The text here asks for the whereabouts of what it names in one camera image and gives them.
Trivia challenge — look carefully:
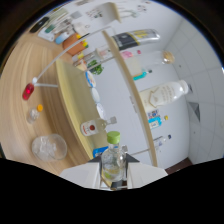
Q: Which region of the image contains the clear bottle orange cap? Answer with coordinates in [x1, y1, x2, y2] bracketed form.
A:
[26, 104, 44, 125]

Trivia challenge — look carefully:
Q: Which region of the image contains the red liquid bottle white cap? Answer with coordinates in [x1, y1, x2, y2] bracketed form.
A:
[21, 76, 38, 101]

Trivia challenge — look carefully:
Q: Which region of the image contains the brown door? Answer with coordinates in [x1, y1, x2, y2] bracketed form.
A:
[164, 157, 194, 175]

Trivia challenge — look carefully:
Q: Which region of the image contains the clear glass with ice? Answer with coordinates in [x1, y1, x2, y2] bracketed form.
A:
[31, 133, 68, 163]

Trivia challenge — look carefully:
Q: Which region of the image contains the white bowl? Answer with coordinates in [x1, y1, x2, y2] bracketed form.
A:
[95, 102, 108, 120]
[90, 87, 101, 104]

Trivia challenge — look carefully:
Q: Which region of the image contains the large white bottle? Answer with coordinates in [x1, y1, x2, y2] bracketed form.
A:
[138, 79, 190, 114]

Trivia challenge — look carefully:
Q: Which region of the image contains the ceiling air vent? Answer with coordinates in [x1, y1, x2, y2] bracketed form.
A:
[188, 101, 201, 122]

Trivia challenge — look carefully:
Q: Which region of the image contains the two-tier wooden shelf rack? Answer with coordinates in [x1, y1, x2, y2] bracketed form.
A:
[33, 26, 159, 168]

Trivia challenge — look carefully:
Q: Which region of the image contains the blue patterned bowl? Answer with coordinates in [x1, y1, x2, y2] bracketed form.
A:
[84, 70, 97, 88]

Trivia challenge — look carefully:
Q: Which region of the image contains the teal liquid bottle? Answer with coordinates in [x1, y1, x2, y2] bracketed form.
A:
[132, 68, 153, 82]

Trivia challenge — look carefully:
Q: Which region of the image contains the green plant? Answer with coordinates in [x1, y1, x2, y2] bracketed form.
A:
[87, 59, 104, 76]

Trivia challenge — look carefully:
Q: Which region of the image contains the tall glass jar cork lid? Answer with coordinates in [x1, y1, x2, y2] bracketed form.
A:
[123, 49, 176, 78]

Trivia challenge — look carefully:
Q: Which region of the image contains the pink bottle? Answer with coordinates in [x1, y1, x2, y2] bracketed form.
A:
[119, 49, 143, 60]

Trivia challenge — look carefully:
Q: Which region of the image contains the black yellow tube packet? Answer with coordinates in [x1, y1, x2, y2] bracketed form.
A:
[111, 28, 161, 52]

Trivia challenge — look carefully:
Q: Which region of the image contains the white tray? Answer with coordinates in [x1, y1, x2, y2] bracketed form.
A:
[37, 23, 63, 43]

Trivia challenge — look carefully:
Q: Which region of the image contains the black jug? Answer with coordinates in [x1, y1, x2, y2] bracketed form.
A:
[29, 16, 50, 34]

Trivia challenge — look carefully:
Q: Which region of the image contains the wooden wall shelf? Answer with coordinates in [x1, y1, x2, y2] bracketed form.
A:
[99, 1, 123, 24]

